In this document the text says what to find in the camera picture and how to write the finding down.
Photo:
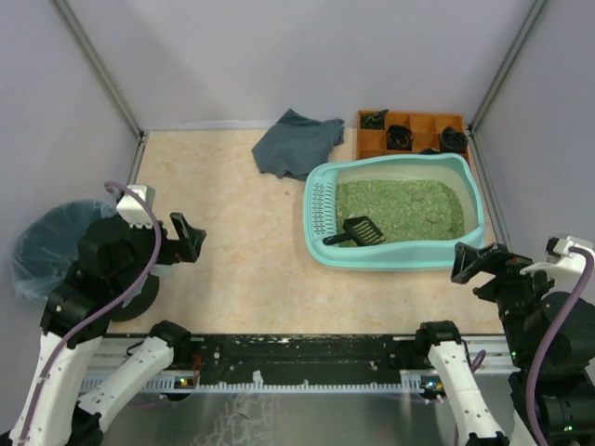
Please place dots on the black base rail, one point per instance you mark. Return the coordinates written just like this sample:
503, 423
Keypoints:
308, 363

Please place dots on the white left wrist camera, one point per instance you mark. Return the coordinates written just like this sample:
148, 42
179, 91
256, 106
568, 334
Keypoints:
131, 211

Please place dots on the green cat litter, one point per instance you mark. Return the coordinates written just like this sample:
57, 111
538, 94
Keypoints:
412, 210

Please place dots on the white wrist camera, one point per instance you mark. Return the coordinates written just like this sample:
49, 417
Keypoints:
131, 211
560, 262

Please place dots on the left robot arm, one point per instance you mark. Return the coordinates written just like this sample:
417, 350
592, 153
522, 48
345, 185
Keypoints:
114, 259

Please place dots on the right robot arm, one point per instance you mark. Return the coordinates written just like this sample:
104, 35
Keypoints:
549, 330

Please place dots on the grey-blue cloth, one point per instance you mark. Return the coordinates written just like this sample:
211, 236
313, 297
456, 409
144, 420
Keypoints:
295, 145

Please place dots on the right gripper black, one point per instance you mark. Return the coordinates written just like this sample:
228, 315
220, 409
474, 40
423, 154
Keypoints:
493, 271

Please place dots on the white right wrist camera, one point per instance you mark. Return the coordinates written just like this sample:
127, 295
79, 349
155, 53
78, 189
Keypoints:
560, 262

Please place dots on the black rolled item right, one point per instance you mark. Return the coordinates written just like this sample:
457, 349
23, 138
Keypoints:
453, 141

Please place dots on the translucent blue bin liner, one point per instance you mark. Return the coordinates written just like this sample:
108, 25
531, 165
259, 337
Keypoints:
42, 254

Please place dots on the black litter scoop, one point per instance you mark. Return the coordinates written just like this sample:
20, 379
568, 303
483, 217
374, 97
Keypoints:
361, 230

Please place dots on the black rolled item middle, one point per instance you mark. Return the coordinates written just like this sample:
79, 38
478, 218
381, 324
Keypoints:
399, 138

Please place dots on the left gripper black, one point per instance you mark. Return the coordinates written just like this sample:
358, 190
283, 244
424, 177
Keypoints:
168, 246

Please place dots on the black rolled item lower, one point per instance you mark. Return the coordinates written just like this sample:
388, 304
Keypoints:
429, 151

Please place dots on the orange wooden compartment tray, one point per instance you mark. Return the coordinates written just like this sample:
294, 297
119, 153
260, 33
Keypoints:
385, 132

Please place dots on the black rolled item top-left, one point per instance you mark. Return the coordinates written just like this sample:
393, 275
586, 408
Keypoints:
373, 120

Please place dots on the teal plastic litter box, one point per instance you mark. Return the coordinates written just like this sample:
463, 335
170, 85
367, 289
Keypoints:
320, 220

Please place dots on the black trash bin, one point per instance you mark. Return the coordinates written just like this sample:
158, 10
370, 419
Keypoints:
139, 301

